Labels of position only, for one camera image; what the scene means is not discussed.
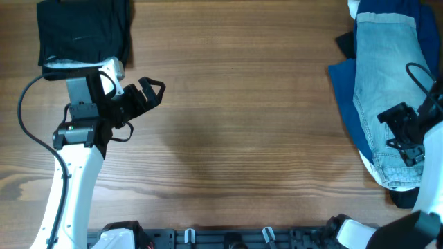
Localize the light blue denim shorts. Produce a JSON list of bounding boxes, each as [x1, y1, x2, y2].
[[353, 12, 427, 190]]

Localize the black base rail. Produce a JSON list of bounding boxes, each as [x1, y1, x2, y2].
[[87, 227, 344, 249]]

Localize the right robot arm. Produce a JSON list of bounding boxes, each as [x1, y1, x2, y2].
[[331, 80, 442, 248]]

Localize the left black cable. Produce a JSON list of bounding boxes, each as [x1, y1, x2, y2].
[[17, 71, 72, 249]]

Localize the folded black garment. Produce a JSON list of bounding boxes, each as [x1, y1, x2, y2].
[[36, 0, 132, 81]]

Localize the dark blue garment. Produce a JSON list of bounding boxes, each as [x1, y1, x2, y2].
[[328, 1, 441, 163]]

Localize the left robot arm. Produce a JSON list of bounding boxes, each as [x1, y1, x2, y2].
[[31, 72, 166, 248]]

